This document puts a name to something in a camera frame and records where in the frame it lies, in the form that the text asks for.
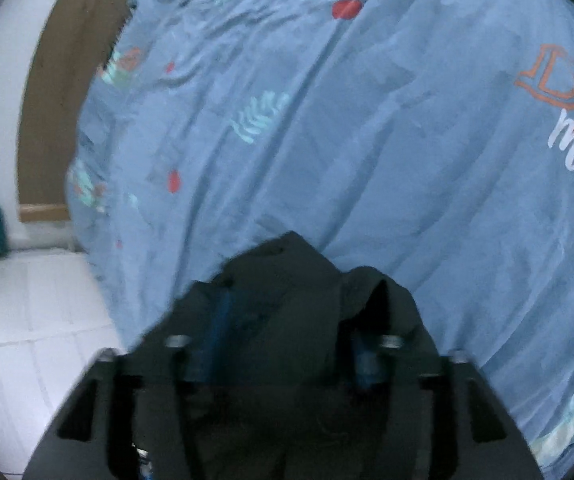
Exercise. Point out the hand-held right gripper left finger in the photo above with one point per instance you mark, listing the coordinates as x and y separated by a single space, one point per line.
214 332

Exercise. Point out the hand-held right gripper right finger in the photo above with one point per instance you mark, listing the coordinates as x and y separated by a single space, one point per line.
367 367

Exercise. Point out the wooden headboard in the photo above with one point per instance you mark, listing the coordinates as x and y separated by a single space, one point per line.
57 85

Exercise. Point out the blue printed bed sheet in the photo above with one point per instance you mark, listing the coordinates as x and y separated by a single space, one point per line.
367 135

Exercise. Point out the black puffer jacket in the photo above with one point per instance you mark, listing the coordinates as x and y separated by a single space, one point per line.
287 310

